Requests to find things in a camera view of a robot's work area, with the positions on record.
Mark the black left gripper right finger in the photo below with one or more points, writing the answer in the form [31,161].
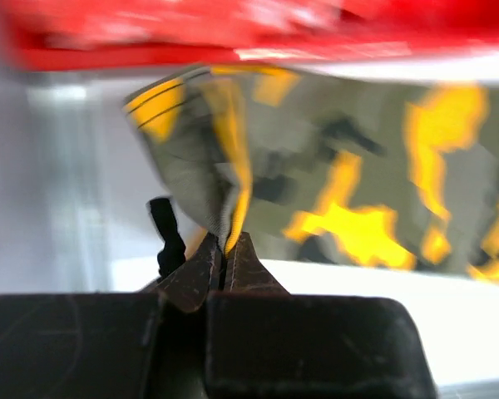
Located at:
[263,342]

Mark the red plastic bin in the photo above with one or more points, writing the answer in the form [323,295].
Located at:
[82,35]

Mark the camouflage yellow green trousers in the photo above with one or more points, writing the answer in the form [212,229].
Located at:
[331,170]

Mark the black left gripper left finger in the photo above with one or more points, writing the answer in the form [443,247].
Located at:
[142,344]

